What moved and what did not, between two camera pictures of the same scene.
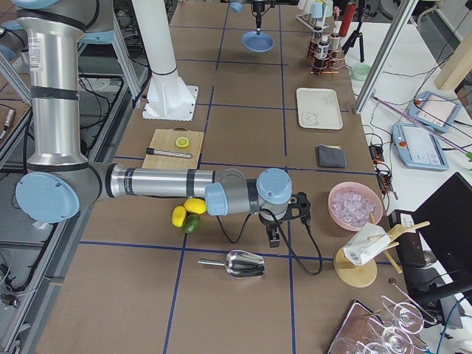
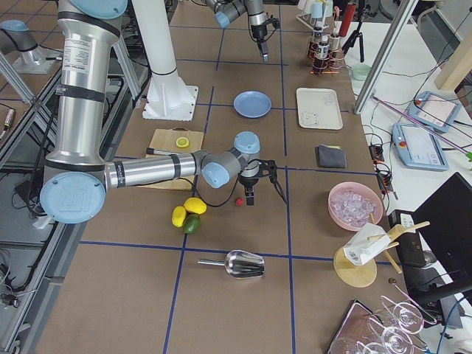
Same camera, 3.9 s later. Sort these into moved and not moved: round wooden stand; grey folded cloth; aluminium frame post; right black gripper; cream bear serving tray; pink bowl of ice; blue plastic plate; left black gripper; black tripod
Moved: blue plastic plate; right black gripper; left black gripper
Not moved: black tripod; aluminium frame post; pink bowl of ice; cream bear serving tray; round wooden stand; grey folded cloth
